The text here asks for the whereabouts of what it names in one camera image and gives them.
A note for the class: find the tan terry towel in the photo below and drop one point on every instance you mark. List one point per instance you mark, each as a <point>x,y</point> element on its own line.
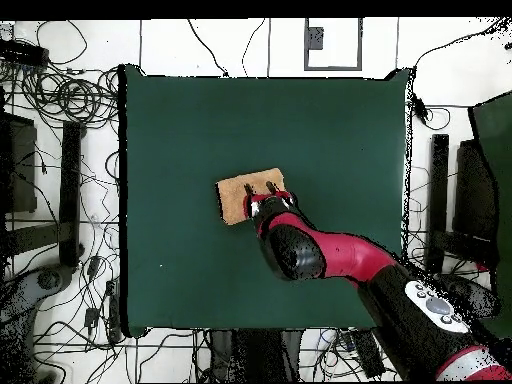
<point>232,200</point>

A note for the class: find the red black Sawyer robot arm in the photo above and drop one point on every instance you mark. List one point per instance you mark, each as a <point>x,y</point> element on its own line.
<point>352,252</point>

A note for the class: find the dark green table cloth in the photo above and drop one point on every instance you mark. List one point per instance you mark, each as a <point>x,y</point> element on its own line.
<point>200,140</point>

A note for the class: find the gray square floor box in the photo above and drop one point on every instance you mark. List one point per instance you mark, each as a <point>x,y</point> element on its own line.
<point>314,38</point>

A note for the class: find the small black power adapter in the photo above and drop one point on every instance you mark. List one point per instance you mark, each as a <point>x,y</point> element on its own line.
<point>94,266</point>
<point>91,318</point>

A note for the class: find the black rectangular floor device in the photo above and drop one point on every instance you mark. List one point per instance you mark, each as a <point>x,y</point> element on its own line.
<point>366,352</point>

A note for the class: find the black box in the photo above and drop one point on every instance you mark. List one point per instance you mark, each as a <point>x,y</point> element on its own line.
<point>20,164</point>
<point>468,192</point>

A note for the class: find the gray black floor stand base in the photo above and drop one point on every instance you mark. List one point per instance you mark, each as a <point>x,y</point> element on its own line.
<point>48,280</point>
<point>480,296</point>

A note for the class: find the dark green fabric sheet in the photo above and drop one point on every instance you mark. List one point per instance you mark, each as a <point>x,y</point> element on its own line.
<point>500,160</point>

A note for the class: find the black power strip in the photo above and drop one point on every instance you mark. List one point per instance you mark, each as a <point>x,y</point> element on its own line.
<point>24,52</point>

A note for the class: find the gray floor hatch frame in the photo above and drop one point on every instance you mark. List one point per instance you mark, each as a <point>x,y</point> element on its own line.
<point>332,68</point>

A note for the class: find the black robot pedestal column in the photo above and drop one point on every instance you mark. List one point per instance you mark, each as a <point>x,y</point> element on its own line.
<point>256,356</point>

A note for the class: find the black metal stand frame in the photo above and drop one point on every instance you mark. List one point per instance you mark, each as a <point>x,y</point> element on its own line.
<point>438,200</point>
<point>70,192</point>

